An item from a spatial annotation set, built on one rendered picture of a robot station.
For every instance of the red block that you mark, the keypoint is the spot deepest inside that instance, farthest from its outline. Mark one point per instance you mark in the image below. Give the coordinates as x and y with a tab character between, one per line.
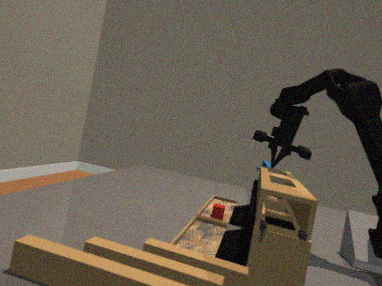
218	211

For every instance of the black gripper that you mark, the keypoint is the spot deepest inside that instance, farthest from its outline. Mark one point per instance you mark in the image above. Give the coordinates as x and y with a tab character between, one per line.
283	138

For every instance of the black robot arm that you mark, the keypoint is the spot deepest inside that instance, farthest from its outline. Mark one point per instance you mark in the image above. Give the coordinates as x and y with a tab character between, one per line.
360	101

